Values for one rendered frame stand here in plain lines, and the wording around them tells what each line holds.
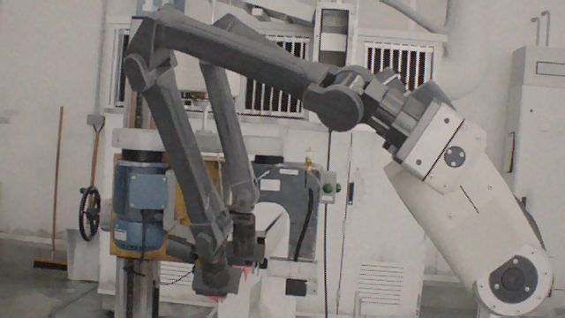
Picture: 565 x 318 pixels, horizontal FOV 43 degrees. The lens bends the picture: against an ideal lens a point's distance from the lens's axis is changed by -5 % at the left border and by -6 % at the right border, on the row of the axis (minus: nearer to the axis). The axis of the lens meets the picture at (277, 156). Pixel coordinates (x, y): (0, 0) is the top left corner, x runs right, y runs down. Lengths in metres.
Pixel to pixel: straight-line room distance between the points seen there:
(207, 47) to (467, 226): 0.56
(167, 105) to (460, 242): 0.59
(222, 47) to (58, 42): 5.52
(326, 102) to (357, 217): 3.74
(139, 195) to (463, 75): 3.57
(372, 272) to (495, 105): 2.01
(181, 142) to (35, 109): 5.43
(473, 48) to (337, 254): 1.69
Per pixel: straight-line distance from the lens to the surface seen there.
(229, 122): 1.84
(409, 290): 5.02
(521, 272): 1.49
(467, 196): 1.36
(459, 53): 5.26
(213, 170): 2.21
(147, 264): 2.35
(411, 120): 1.19
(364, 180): 4.90
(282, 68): 1.24
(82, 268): 6.43
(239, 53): 1.26
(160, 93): 1.38
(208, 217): 1.47
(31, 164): 6.84
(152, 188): 1.99
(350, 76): 1.23
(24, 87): 6.86
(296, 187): 2.17
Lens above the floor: 1.48
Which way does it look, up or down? 3 degrees down
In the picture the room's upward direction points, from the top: 4 degrees clockwise
